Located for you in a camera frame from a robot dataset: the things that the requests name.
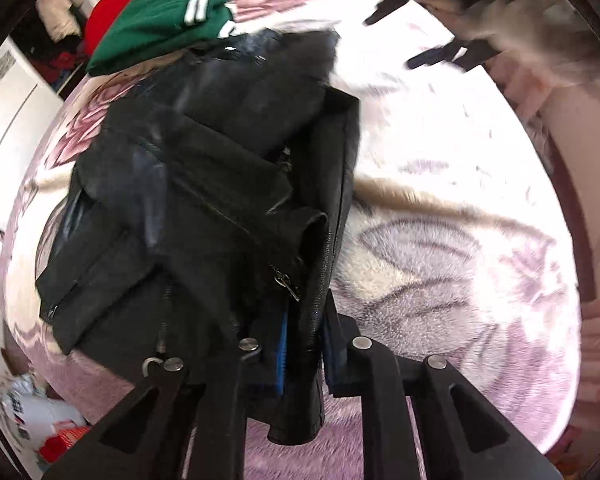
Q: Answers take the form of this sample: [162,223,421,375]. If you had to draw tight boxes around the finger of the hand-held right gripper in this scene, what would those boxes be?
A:
[405,41,491,73]
[364,0,421,26]

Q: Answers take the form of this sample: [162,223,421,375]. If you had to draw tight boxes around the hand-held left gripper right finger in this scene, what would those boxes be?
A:
[321,296,565,480]

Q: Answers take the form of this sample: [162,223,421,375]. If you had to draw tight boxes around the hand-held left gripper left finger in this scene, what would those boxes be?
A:
[42,310,289,480]

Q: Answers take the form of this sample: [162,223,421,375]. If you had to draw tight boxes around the black leather jacket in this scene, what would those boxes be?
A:
[35,27,363,446]

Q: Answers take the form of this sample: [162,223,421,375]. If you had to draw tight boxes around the red and dark clothes pile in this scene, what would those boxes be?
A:
[30,42,83,93]

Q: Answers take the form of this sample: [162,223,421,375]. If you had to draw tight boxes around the floral plush blanket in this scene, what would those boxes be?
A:
[0,0,581,480]

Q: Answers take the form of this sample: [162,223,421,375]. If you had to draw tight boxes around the red bag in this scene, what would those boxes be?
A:
[39,421,92,465]

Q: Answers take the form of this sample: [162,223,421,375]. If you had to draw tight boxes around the green garment with white stripes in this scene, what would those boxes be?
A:
[85,0,238,78]

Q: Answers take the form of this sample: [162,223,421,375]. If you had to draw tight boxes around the white plastic bag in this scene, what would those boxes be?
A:
[0,370,86,463]

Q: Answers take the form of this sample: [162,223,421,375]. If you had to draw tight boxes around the beige hanging coat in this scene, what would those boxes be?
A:
[35,0,88,43]

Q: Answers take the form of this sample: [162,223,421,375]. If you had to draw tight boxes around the white wardrobe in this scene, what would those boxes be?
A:
[0,40,66,256]

